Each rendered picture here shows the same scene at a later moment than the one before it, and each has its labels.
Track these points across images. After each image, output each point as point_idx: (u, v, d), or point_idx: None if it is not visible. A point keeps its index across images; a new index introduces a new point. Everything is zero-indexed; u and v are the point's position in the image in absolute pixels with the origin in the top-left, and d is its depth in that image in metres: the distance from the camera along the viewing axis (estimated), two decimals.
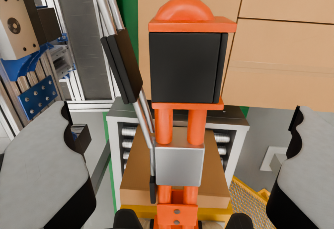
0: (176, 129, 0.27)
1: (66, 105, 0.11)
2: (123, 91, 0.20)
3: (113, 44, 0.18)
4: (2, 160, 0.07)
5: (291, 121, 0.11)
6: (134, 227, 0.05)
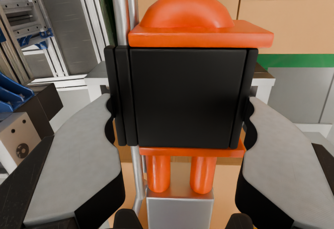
0: (175, 166, 0.21)
1: (112, 98, 0.12)
2: (122, 129, 0.13)
3: (123, 62, 0.11)
4: (52, 141, 0.08)
5: (243, 113, 0.12)
6: (134, 227, 0.05)
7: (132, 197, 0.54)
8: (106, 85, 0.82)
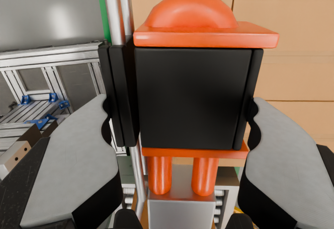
0: (176, 168, 0.21)
1: (108, 98, 0.12)
2: (119, 130, 0.13)
3: (118, 62, 0.11)
4: (48, 143, 0.08)
5: (247, 113, 0.12)
6: (134, 227, 0.05)
7: None
8: None
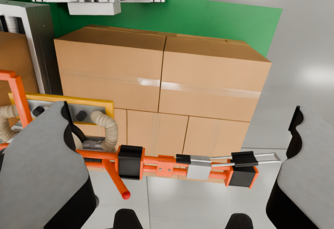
0: None
1: (66, 105, 0.11)
2: (240, 164, 0.59)
3: (255, 165, 0.59)
4: (2, 160, 0.07)
5: (291, 121, 0.11)
6: (134, 227, 0.05)
7: None
8: None
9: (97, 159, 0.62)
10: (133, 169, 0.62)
